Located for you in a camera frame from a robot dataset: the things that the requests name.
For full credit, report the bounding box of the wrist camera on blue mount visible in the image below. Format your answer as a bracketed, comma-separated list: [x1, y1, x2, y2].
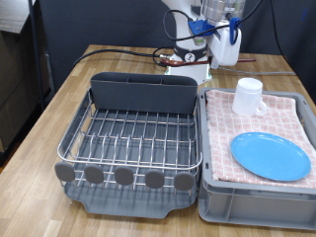
[188, 19, 215, 46]

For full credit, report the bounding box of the metal wire dish rack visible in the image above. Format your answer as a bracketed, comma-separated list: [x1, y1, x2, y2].
[53, 87, 203, 193]

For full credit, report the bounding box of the thick black power cable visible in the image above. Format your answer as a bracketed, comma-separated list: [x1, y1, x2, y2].
[72, 47, 171, 67]

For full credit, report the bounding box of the grey plastic drain tray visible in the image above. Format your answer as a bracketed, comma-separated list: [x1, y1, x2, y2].
[60, 88, 200, 219]

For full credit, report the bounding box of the thin black looped cable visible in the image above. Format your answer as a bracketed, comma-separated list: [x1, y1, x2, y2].
[152, 45, 176, 68]

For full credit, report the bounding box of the blue cable clip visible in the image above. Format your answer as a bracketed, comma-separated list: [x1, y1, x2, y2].
[229, 17, 242, 46]

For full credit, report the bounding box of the blue plastic plate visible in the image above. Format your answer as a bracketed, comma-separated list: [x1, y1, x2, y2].
[230, 131, 312, 182]

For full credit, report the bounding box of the black metal pole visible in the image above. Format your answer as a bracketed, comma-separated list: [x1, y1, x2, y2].
[28, 0, 45, 112]

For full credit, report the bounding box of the grey plastic crate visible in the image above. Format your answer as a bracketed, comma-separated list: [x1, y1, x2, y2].
[197, 86, 316, 231]

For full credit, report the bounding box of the white plastic mug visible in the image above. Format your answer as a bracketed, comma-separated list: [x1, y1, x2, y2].
[231, 77, 269, 118]

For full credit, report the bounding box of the grey cable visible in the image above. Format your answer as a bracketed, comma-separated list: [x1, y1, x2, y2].
[210, 64, 297, 76]

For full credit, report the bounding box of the dark grey cutlery caddy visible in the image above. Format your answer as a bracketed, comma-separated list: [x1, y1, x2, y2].
[90, 71, 199, 116]

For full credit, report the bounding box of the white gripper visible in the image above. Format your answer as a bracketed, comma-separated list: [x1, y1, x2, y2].
[206, 28, 243, 70]

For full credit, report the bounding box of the wooden cabinet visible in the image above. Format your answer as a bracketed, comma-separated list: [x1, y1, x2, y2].
[0, 0, 53, 166]

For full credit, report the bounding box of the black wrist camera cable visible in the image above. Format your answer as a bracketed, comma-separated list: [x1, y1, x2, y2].
[162, 0, 265, 43]

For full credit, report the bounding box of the thin black dangling cable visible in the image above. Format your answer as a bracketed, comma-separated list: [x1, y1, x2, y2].
[270, 0, 294, 68]

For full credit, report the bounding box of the pink checked dish cloth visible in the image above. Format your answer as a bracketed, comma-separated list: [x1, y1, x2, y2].
[205, 88, 316, 190]

